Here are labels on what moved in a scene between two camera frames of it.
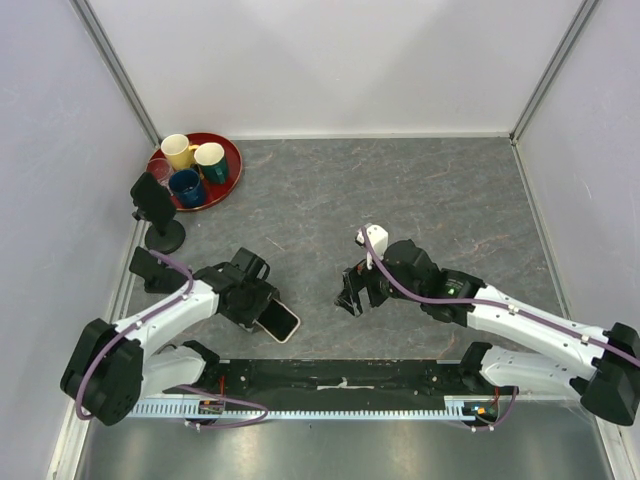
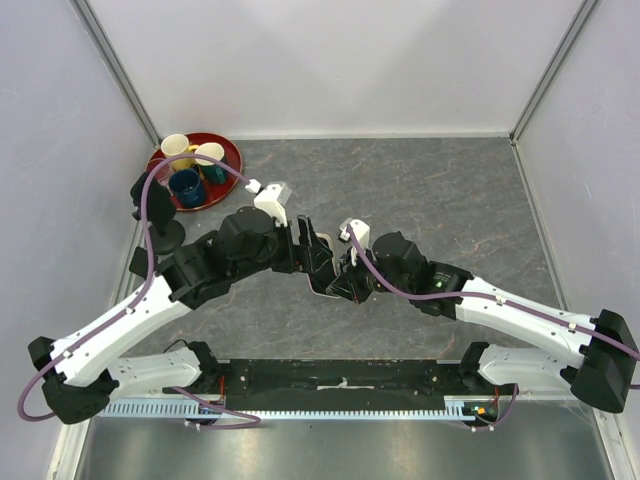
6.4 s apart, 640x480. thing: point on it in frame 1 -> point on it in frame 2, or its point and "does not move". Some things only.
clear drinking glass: [162, 170] does not move
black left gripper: [264, 293] -> [299, 258]
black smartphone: [153, 201] does not move
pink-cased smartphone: [278, 321] -> [323, 270]
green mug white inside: [214, 166] does not move
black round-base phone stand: [166, 244] does not move
